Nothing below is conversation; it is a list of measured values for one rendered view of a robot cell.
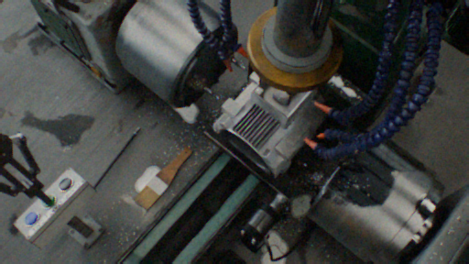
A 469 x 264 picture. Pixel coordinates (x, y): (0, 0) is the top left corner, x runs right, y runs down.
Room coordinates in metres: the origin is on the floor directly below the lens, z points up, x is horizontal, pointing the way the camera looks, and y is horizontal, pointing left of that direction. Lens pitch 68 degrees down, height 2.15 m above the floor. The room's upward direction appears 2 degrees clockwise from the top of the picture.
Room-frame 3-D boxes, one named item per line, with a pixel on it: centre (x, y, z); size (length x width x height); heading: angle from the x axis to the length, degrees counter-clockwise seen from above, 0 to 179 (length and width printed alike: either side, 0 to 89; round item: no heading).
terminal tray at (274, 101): (0.51, -0.11, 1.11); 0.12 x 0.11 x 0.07; 142
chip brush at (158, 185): (0.39, 0.19, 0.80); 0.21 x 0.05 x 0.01; 144
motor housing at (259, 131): (0.48, -0.08, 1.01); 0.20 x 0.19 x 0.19; 142
